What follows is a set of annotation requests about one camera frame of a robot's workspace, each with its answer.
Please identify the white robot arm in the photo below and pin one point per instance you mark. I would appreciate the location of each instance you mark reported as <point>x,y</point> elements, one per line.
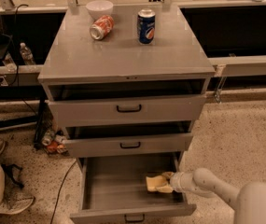
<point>248,202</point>

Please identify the pile of cans on floor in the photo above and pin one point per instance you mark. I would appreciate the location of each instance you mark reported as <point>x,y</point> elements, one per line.
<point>52,142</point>

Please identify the grey top drawer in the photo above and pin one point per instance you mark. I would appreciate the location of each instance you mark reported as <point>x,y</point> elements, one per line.
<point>127,102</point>

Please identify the white bowl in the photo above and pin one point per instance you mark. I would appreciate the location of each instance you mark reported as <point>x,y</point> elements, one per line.
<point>99,8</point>

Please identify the grey middle drawer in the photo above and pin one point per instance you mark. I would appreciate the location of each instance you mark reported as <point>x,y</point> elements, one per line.
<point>128,139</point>

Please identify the blue pepsi can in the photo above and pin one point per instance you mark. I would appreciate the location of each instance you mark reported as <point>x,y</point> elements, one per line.
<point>146,25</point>

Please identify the grey sneaker shoe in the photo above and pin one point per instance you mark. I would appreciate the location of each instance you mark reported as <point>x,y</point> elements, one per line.
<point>15,202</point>

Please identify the grey drawer cabinet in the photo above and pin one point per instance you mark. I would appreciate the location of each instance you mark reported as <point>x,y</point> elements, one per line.
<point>76,58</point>

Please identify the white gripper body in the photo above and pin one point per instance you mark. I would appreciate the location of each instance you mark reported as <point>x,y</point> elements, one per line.
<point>178,182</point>

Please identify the grey bottom drawer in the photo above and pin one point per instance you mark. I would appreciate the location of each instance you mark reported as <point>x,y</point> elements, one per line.
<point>115,189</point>

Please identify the grey drawer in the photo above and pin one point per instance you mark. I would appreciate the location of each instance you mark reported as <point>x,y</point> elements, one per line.
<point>115,189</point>
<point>128,139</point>
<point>127,102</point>

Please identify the clear water bottle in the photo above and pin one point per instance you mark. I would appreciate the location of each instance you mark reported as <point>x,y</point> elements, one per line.
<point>26,54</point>

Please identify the orange soda can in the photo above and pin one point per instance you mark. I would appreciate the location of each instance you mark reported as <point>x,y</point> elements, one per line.
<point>102,27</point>

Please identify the yellow sponge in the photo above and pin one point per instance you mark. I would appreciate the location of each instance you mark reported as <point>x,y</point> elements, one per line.
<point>153,182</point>

